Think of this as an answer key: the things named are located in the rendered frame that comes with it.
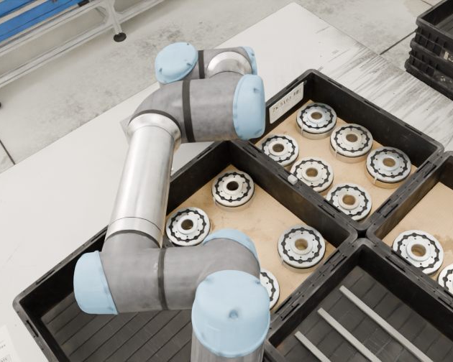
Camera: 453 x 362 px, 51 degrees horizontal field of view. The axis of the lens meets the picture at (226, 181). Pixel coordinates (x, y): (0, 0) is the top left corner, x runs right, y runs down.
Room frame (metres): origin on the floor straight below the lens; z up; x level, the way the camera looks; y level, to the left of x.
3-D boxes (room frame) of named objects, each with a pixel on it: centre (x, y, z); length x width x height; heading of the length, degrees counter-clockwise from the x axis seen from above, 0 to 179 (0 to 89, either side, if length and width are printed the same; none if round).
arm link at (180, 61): (0.98, 0.07, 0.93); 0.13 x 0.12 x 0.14; 83
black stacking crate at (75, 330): (0.33, 0.24, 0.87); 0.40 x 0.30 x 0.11; 34
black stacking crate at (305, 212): (0.50, -0.01, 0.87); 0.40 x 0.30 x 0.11; 34
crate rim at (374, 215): (0.67, -0.26, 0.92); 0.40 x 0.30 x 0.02; 34
